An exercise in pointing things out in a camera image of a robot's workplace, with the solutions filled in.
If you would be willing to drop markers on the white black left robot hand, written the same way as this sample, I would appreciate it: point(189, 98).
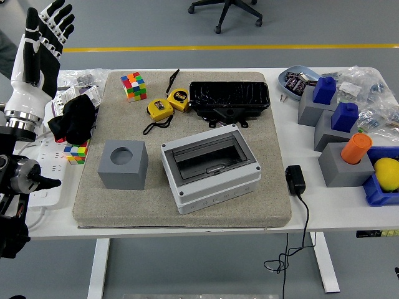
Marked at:
point(28, 93)

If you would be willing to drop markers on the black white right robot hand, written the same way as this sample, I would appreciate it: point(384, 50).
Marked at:
point(396, 273)

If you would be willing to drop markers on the grey plastic junction box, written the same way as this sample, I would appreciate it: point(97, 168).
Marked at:
point(218, 199)

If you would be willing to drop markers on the smoked transparent box lid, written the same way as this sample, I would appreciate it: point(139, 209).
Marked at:
point(212, 155)

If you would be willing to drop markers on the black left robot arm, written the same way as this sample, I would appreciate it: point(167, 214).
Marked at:
point(12, 187)

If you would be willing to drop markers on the orange cylinder battery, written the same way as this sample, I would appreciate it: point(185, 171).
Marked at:
point(355, 149)

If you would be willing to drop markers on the black table control panel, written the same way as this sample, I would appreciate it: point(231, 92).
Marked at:
point(374, 233)

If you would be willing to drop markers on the black cloth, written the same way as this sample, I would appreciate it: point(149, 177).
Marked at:
point(74, 118)

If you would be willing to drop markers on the clear bag of screws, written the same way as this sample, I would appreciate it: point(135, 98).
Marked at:
point(81, 76)

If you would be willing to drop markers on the white purple socket package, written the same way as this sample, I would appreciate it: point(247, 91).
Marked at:
point(90, 93)

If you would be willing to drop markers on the white power strip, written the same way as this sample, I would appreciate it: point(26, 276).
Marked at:
point(53, 155)

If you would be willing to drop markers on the white table leg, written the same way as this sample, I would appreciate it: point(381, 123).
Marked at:
point(325, 264)
point(98, 268)

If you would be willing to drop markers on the colourful puzzle cube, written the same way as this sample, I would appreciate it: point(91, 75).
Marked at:
point(76, 152)
point(134, 87)

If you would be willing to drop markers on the blue plastic bin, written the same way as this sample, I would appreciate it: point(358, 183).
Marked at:
point(374, 194)

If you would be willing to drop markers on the yellow fruit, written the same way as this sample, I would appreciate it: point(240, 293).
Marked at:
point(388, 172)

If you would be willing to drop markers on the grey holder block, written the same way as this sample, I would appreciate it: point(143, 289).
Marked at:
point(339, 174)
point(308, 112)
point(324, 137)

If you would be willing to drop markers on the grey block with round hole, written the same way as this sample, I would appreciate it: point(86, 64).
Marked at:
point(124, 177)

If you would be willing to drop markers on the yellow tape measure, small label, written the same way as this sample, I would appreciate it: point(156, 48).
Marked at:
point(159, 109)

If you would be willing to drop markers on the yellow tape measure, 5m label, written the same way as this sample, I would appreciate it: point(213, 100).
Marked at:
point(179, 98)

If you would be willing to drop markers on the clear bag of blue parts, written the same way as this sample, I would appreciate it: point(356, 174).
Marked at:
point(374, 120)

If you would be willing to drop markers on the grey-brown fabric mat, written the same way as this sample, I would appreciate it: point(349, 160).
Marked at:
point(249, 215)

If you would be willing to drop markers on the blue stepped block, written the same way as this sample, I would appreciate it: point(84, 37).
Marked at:
point(324, 92)
point(344, 118)

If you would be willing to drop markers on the clear bag of white parts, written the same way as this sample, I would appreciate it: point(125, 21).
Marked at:
point(349, 88)

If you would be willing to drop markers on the large clear plastic bag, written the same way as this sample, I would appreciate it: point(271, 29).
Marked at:
point(368, 78)

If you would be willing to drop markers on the purple snack packet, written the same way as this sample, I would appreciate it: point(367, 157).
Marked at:
point(292, 75)
point(296, 85)

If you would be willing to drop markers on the silver foil packet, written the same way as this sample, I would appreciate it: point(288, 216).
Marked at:
point(307, 78)

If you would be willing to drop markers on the blue-grey shallow bowl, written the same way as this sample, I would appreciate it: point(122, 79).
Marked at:
point(284, 88)

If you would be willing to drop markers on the black plastic enclosure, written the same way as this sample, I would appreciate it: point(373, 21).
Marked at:
point(230, 93)

